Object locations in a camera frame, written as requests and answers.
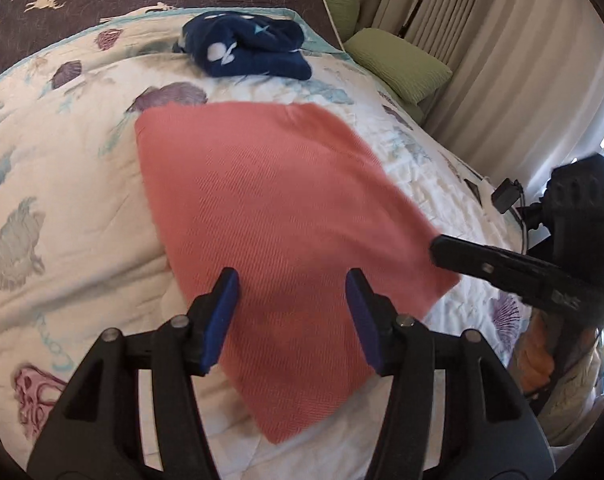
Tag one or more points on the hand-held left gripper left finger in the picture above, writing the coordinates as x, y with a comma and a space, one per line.
222, 320

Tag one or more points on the pale cloth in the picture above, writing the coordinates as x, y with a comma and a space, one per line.
574, 395

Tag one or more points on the navy spotted garment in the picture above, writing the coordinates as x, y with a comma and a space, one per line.
252, 50

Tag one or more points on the white seashell print quilt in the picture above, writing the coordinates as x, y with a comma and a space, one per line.
82, 160

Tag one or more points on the orange cloth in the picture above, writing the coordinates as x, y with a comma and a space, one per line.
536, 355

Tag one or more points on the beige curtain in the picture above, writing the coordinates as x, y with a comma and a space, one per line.
506, 60

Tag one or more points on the pink knit garment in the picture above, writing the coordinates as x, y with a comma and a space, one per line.
272, 200

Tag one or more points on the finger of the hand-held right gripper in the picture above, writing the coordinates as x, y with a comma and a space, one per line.
481, 262

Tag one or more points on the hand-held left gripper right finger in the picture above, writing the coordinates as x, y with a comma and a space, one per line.
364, 320

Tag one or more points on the small green pillow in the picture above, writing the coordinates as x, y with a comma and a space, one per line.
342, 10

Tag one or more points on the large green pillow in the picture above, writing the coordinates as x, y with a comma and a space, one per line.
401, 65

